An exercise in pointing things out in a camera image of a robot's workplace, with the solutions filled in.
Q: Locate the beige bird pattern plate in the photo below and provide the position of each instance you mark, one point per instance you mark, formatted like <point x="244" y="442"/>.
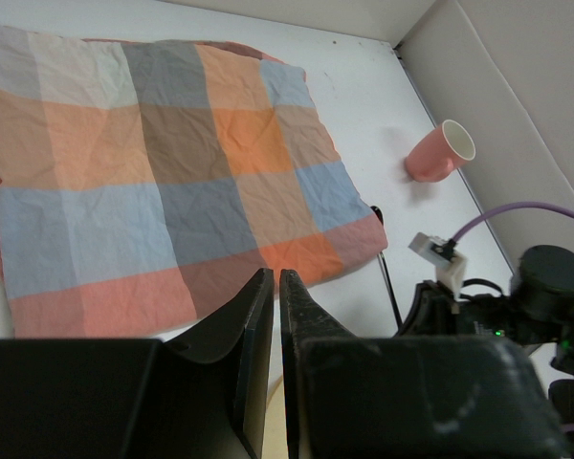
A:
<point x="274" y="439"/>

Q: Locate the checkered orange blue cloth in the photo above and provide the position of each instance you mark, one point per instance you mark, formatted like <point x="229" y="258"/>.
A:
<point x="143" y="184"/>

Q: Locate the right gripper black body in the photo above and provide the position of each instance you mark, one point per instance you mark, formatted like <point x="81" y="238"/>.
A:
<point x="436" y="312"/>

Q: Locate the black metal spoon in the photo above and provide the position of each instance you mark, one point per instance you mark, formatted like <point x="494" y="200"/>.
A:
<point x="391" y="294"/>

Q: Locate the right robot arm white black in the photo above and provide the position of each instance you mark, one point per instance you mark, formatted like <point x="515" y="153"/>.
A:
<point x="537" y="310"/>

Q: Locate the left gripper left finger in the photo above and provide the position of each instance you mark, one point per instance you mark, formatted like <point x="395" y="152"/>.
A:
<point x="201" y="394"/>

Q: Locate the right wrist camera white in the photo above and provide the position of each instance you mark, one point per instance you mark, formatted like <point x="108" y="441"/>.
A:
<point x="450" y="265"/>

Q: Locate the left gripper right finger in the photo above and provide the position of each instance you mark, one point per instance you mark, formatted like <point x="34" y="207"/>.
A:
<point x="406" y="397"/>

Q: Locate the pink cup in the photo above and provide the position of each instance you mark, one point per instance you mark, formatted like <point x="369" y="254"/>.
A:
<point x="446" y="148"/>

